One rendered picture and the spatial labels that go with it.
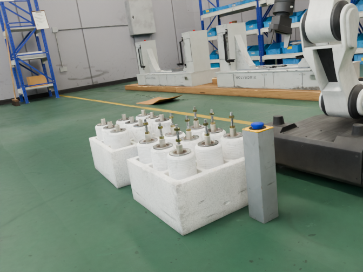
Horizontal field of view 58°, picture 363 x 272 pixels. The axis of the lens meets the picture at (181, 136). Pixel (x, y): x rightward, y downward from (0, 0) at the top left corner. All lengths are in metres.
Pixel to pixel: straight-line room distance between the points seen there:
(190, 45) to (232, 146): 3.39
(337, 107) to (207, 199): 0.71
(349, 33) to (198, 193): 0.79
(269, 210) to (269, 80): 2.46
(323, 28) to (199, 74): 3.29
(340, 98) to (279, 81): 1.95
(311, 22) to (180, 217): 0.87
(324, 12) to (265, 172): 0.65
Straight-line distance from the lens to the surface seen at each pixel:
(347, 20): 1.36
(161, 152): 1.15
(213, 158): 1.12
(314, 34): 1.40
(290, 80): 3.31
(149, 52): 5.70
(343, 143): 1.28
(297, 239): 1.06
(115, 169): 1.52
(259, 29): 7.03
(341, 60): 1.38
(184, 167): 1.06
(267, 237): 1.07
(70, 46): 7.52
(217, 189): 1.12
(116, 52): 7.87
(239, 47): 3.95
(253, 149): 1.04
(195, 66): 4.51
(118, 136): 1.53
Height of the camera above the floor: 0.58
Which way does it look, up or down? 15 degrees down
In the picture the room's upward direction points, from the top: 8 degrees counter-clockwise
